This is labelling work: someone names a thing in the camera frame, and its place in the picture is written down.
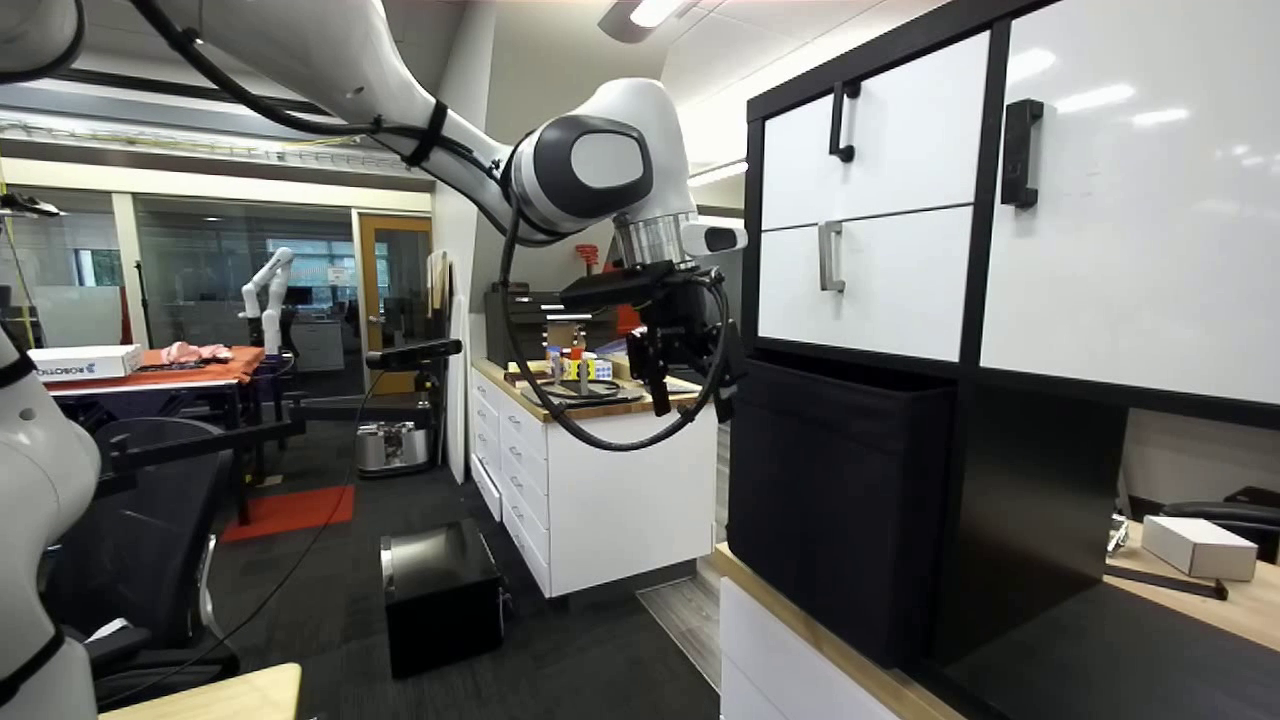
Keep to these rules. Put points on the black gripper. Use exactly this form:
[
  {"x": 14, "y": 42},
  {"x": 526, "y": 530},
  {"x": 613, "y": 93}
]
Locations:
[{"x": 678, "y": 320}]

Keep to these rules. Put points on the black fabric storage box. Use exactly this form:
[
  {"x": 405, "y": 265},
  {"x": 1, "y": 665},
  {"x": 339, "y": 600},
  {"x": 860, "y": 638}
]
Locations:
[{"x": 837, "y": 494}]

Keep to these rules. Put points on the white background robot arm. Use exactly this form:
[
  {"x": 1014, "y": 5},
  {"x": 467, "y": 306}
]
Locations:
[{"x": 263, "y": 296}]

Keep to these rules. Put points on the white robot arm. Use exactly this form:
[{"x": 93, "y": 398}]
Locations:
[{"x": 613, "y": 158}]

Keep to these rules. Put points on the black box on floor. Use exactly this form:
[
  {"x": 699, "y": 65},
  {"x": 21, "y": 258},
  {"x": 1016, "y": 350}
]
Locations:
[{"x": 443, "y": 598}]

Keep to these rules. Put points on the small white cardboard box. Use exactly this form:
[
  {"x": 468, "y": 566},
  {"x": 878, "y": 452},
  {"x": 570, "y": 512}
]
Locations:
[{"x": 1203, "y": 548}]

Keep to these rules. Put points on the white box on table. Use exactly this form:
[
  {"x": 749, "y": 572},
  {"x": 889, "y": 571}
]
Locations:
[{"x": 86, "y": 362}]

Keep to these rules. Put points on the white island cabinet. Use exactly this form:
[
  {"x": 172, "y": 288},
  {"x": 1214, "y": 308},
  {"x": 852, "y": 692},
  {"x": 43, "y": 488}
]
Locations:
[{"x": 586, "y": 518}]

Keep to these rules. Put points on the white lower drawer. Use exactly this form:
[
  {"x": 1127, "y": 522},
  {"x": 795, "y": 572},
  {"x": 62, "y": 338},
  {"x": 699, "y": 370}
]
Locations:
[{"x": 868, "y": 287}]

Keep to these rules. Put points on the white drawer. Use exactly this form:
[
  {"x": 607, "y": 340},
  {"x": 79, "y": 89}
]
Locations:
[
  {"x": 903, "y": 140},
  {"x": 868, "y": 287}
]

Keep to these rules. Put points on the white base cabinet wood top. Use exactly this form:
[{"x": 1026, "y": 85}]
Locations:
[{"x": 1143, "y": 646}]

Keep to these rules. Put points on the white upper drawer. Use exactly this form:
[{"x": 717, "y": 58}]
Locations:
[{"x": 903, "y": 140}]

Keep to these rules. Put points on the black cube shelf unit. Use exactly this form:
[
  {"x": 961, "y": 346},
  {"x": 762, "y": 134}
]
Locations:
[{"x": 1033, "y": 456}]

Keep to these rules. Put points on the red floor mat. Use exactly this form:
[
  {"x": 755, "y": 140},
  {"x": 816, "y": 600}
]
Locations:
[{"x": 286, "y": 512}]

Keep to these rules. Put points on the white cabinet door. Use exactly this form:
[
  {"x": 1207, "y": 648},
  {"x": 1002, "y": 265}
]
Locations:
[{"x": 1136, "y": 203}]

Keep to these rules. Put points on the red table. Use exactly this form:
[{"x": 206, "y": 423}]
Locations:
[{"x": 222, "y": 375}]

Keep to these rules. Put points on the black office chair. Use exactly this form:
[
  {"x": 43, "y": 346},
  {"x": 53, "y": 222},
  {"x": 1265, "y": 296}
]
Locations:
[{"x": 134, "y": 572}]

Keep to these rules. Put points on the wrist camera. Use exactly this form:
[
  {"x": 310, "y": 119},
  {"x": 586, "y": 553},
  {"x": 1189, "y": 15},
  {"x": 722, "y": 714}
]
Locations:
[{"x": 703, "y": 237}]

